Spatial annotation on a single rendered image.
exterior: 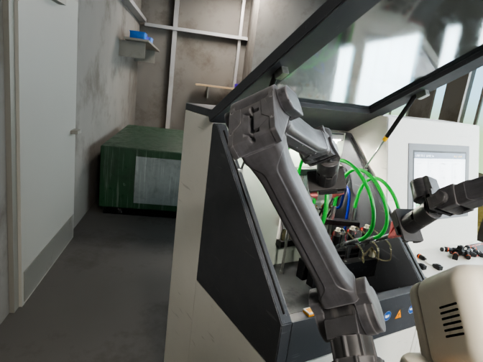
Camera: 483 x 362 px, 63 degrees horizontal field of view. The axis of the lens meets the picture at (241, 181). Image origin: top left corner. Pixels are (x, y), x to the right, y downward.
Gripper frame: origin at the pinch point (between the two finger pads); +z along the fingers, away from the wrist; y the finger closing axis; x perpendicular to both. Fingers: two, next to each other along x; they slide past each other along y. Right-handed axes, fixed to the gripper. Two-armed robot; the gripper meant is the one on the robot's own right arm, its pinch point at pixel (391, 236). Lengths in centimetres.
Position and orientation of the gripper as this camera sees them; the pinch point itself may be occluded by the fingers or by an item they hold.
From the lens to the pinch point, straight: 131.2
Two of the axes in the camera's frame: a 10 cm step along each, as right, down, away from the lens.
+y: -0.8, -8.7, 4.9
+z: -2.6, 5.0, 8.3
